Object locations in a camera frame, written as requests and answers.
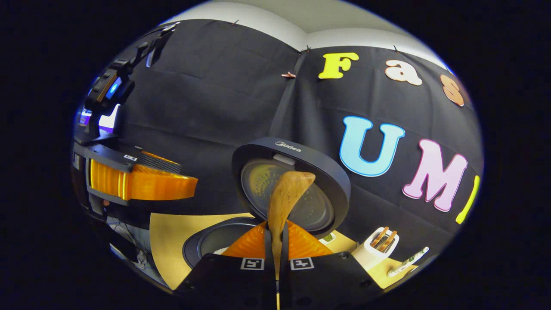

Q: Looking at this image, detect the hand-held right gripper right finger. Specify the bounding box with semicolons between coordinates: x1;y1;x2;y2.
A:
280;220;379;310

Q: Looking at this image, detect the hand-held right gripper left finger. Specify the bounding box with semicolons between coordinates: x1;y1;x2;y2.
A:
174;220;278;310

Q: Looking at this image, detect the wooden spoon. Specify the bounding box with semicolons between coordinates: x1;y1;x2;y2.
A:
267;171;316;310

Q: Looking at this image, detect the dark blue rice cooker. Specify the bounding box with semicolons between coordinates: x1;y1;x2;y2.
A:
182;137;351;270

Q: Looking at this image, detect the black backdrop cloth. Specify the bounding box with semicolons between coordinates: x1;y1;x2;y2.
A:
73;18;485;259

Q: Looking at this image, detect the white toaster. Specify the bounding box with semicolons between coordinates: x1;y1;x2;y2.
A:
351;227;400;271

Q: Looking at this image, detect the bread slice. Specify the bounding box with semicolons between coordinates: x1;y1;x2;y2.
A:
379;231;397;253
371;227;390;248

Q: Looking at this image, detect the white green drink bottle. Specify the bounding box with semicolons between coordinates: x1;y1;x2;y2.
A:
387;246;430;277

